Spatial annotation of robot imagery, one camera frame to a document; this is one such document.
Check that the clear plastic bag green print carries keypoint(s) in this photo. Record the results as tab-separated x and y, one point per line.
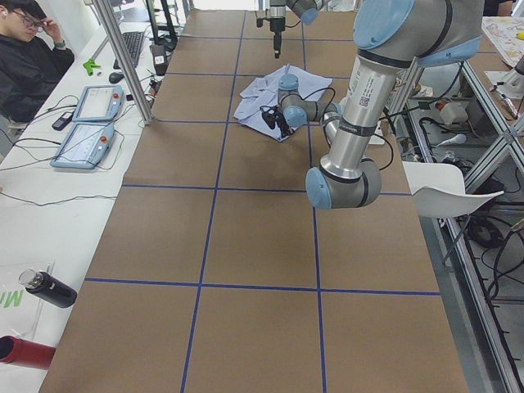
20	311

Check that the black phone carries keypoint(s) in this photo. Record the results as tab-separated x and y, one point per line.
60	123

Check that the white plastic chair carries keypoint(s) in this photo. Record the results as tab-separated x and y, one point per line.
438	190

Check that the light blue striped shirt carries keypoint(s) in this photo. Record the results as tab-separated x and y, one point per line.
264	91

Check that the black keyboard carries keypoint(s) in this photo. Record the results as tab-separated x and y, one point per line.
134	42

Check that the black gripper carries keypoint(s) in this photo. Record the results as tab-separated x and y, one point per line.
282	123
277	23

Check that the red water bottle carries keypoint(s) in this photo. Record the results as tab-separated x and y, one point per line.
20	352

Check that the seated person in black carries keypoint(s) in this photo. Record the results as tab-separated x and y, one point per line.
34	58

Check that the black computer mouse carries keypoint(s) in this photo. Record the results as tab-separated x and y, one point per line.
115	77

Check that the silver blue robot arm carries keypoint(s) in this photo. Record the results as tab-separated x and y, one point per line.
390	36
305	10

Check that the upper teach pendant tablet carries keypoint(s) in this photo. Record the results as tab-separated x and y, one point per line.
99	103

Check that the teach pendant tablet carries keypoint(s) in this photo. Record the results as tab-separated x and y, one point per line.
84	146
99	103

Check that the black water bottle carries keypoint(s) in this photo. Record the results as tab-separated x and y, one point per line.
46	287

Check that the aluminium frame post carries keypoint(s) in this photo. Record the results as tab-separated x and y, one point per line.
111	26

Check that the lower teach pendant tablet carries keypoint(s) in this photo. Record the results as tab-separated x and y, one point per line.
84	146

